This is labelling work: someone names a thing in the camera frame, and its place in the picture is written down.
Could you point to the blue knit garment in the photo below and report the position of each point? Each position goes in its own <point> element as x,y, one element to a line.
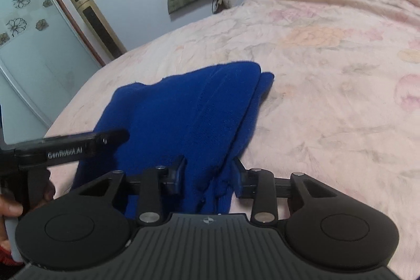
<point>183,116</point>

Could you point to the pink floral blanket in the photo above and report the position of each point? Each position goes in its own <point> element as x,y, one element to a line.
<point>328,70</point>

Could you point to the frosted flower-print sliding door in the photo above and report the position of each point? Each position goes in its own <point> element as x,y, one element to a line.
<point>32,47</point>

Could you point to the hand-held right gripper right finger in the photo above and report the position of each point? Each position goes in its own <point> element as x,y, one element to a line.
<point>239,180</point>

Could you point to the person's left hand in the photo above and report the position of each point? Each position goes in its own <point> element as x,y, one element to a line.
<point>8,211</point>

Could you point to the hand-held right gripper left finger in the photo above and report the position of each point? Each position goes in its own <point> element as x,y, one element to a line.
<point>178,176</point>

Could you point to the gold tower fan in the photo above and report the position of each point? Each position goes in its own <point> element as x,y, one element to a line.
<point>98,27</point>

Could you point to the reddish wooden door trim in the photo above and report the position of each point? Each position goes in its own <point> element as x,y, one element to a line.
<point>62,4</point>

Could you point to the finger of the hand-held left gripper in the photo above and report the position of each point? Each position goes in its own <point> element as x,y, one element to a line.
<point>115,137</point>

